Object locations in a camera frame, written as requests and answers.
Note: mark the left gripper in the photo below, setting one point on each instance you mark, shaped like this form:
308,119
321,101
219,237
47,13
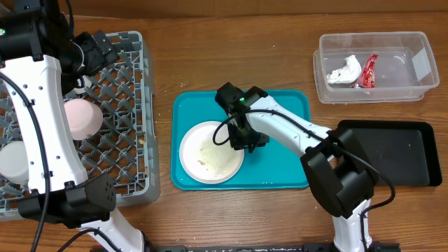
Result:
101,57

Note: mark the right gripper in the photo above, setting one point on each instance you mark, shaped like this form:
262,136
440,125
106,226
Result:
246,138

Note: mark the white paper cup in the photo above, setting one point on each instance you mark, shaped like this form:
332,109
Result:
82,84

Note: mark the large white plate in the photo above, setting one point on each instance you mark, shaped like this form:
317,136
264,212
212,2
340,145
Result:
206,156

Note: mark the small white plate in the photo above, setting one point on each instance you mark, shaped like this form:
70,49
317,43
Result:
84,118

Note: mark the white napkin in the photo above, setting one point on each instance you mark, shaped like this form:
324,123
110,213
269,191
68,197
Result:
347,74

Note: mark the grey metal bowl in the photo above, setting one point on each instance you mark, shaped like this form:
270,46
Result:
14,163

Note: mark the red snack wrapper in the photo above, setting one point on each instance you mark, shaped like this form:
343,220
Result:
367,76

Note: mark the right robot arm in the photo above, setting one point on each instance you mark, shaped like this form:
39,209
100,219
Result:
337,169

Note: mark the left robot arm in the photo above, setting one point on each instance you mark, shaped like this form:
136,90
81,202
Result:
37,29

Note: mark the teal plastic serving tray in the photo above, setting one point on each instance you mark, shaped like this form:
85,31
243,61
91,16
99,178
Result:
270,167

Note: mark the grey plastic dish rack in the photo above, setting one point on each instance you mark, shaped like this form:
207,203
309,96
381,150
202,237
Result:
125,147

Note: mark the black plastic tray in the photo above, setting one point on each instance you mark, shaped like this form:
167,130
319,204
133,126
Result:
404,151

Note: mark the clear plastic storage bin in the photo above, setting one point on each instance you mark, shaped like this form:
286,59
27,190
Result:
403,71

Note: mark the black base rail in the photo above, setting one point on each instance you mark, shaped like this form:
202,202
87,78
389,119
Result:
312,247

